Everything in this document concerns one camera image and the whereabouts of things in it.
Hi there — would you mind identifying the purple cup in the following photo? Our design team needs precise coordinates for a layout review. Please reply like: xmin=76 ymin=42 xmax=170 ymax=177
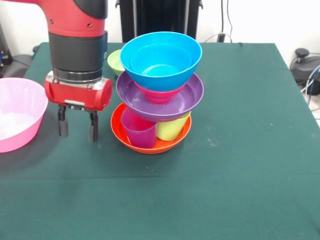
xmin=121 ymin=108 xmax=158 ymax=149

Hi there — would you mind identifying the green cup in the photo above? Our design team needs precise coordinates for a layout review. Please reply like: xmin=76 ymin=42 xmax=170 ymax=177
xmin=156 ymin=111 xmax=192 ymax=142

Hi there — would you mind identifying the green bowl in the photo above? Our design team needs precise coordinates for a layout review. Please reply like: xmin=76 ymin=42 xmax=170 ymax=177
xmin=107 ymin=49 xmax=126 ymax=76

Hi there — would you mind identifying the purple bowl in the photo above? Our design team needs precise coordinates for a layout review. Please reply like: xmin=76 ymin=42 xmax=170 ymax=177
xmin=115 ymin=71 xmax=205 ymax=123

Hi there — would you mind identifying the large pink bowl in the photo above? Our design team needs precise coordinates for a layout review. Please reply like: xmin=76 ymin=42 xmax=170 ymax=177
xmin=0 ymin=77 xmax=49 ymax=154

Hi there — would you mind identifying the orange bowl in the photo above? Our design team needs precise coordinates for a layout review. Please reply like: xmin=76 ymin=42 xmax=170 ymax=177
xmin=110 ymin=102 xmax=193 ymax=155

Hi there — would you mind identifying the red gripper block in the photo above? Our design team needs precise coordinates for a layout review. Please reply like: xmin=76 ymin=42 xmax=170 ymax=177
xmin=44 ymin=78 xmax=113 ymax=143

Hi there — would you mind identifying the small magenta bowl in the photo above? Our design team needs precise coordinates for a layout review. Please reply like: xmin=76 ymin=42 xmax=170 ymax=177
xmin=134 ymin=81 xmax=187 ymax=106

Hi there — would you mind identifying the small blue bowl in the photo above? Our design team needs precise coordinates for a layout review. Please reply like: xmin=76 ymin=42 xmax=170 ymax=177
xmin=129 ymin=42 xmax=194 ymax=78

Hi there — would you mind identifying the tangle of cables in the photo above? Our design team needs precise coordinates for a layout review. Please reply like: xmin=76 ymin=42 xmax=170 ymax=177
xmin=299 ymin=63 xmax=320 ymax=111

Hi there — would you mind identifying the large blue bowl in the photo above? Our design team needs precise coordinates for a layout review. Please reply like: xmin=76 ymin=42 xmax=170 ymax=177
xmin=120 ymin=31 xmax=203 ymax=92

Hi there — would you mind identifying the dark green table cloth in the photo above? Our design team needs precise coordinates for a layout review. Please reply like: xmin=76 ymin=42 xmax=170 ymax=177
xmin=0 ymin=41 xmax=320 ymax=240

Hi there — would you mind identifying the black stand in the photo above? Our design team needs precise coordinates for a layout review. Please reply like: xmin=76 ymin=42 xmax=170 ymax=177
xmin=0 ymin=22 xmax=13 ymax=76

